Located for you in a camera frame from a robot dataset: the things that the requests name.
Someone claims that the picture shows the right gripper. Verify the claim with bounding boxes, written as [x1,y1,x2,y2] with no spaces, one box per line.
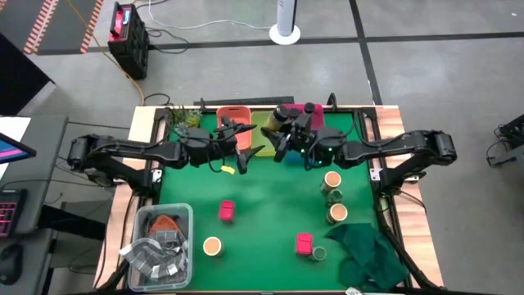
[260,112,318,165]

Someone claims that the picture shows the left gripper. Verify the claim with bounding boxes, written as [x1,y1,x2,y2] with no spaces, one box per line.
[212,116,266,175]

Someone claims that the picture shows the brown-lid spice jar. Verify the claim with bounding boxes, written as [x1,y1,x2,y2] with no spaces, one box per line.
[202,236,225,258]
[325,202,349,225]
[319,170,343,194]

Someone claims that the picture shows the red-lid smoked paprika tin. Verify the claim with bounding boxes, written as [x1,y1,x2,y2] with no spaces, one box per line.
[295,232,314,256]
[218,199,237,224]

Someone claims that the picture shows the green-lid spice jar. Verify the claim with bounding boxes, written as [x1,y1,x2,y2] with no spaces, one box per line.
[326,188,344,208]
[309,245,328,262]

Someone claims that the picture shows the yellow plastic bin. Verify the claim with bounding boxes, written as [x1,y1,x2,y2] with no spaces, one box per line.
[250,110,283,158]

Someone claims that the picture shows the orange plastic bin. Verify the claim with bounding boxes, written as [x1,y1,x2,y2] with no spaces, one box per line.
[215,105,253,152]

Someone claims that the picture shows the black power strip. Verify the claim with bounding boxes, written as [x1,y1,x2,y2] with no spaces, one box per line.
[192,96,296,107]

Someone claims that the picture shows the pink plastic bin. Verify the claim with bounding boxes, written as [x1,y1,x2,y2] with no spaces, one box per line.
[279,102,327,132]

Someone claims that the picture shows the green table mat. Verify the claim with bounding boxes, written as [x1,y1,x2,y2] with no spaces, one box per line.
[157,109,384,293]

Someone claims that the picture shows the small potted succulent plant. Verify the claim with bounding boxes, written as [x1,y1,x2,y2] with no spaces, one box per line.
[169,107,202,129]

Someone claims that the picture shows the clear plastic storage container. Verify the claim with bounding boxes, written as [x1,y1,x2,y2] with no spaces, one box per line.
[126,202,194,293]

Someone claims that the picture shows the orange cloth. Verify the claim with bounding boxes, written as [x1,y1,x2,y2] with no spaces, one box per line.
[147,214,181,238]

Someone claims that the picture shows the white tower fan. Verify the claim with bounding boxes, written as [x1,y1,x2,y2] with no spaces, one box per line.
[269,0,302,46]

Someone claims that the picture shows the dark green cloth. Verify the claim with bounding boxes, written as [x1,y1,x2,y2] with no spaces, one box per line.
[325,222,410,293]

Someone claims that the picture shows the black power station red top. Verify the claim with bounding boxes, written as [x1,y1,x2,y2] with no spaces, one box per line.
[107,2,151,81]

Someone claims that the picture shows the grey checked cloth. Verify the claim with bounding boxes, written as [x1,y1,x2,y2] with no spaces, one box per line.
[118,229,190,279]

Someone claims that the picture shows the grey desk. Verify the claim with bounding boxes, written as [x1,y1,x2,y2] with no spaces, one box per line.
[0,114,69,295]

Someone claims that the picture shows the dark rug striped orange edges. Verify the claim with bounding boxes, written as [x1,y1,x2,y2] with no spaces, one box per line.
[0,0,106,57]

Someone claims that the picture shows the computer monitor blue screen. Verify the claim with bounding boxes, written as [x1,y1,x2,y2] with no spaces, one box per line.
[0,131,37,165]

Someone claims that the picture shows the white paper sheet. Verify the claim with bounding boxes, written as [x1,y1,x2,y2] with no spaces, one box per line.
[0,116,32,143]

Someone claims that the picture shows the black partition panel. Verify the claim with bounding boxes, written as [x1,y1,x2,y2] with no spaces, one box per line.
[0,32,55,116]

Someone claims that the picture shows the backlit black keyboard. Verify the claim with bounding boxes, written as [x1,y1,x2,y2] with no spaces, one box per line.
[0,188,29,238]

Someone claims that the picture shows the black computer mouse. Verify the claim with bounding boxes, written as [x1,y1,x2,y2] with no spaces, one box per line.
[0,242,24,286]

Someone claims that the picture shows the black equipment with cables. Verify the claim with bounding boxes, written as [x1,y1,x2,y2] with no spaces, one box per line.
[486,114,524,167]

